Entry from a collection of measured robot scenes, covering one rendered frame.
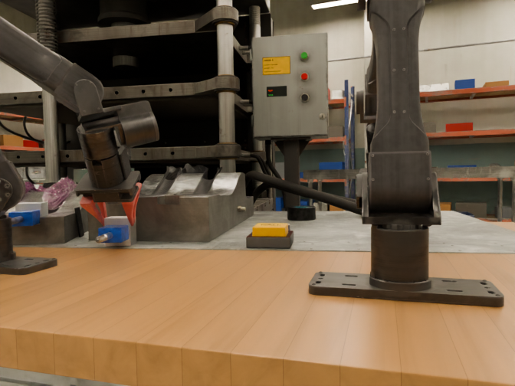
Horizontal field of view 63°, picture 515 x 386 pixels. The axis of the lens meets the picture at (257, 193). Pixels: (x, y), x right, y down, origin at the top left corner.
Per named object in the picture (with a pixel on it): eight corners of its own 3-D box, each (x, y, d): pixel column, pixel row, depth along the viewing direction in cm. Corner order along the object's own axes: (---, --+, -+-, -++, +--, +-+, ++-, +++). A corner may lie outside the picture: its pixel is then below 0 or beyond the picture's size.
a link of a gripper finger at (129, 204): (113, 214, 84) (102, 174, 79) (148, 214, 84) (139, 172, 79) (102, 235, 78) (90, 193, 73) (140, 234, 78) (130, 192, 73)
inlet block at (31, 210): (22, 237, 75) (21, 207, 75) (-8, 238, 75) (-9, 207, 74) (49, 227, 88) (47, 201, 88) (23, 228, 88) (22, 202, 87)
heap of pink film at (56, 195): (64, 209, 95) (63, 175, 95) (-21, 212, 93) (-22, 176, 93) (93, 201, 121) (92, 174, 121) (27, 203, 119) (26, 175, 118)
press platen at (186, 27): (244, 55, 152) (243, 1, 151) (-64, 75, 174) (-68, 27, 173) (273, 94, 233) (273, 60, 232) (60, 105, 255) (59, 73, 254)
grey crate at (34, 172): (26, 179, 573) (26, 166, 572) (11, 179, 596) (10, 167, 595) (48, 178, 599) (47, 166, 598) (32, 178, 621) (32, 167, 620)
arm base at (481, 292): (316, 217, 54) (306, 224, 47) (490, 220, 48) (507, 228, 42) (316, 279, 54) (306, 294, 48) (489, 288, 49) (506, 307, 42)
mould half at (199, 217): (209, 242, 83) (208, 173, 83) (88, 240, 88) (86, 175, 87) (254, 214, 133) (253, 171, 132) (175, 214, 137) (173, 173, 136)
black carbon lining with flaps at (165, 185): (189, 204, 90) (188, 160, 89) (119, 204, 93) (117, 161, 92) (227, 194, 124) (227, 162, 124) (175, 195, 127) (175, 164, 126)
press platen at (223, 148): (247, 190, 155) (245, 141, 154) (-58, 193, 176) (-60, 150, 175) (274, 182, 237) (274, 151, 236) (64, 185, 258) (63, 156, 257)
